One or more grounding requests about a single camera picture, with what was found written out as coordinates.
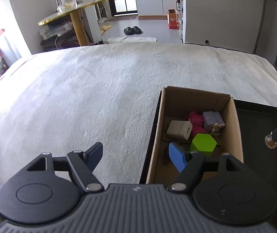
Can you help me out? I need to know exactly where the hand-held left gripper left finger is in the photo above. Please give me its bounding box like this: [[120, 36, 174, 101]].
[[27, 142, 105, 192]]

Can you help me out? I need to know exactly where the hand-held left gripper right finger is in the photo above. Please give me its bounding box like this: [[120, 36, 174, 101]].
[[168, 142, 252, 192]]

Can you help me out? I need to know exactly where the white charger cube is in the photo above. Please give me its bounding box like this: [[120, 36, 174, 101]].
[[166, 121, 193, 140]]

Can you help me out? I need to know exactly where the black tray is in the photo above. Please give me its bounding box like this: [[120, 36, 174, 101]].
[[140, 91, 277, 229]]

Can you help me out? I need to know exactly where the green hexagonal block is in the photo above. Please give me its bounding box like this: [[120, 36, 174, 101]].
[[190, 133, 218, 158]]

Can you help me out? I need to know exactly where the pink toy figure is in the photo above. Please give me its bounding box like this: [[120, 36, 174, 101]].
[[188, 112, 205, 134]]

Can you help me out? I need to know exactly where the small doll figure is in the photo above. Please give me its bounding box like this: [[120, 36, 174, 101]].
[[210, 124, 224, 138]]

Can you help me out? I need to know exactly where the grey-blue block toy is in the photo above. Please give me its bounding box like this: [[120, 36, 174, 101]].
[[202, 111, 225, 130]]

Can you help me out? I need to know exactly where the cardboard box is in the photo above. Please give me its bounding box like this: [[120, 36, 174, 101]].
[[146, 86, 244, 185]]

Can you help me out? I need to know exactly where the white floor towel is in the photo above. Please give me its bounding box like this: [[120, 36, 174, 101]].
[[107, 37, 157, 44]]

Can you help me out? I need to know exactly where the round gold-edged table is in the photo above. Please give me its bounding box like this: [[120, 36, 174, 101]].
[[38, 0, 112, 47]]

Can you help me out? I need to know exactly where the orange carton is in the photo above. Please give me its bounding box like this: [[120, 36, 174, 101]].
[[166, 9, 180, 30]]

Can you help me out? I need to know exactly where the brown door mat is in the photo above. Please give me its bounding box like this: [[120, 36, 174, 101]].
[[114, 15, 139, 21]]

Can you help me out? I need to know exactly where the white kitchen cabinet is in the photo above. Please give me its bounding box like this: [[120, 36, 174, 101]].
[[134, 0, 184, 18]]

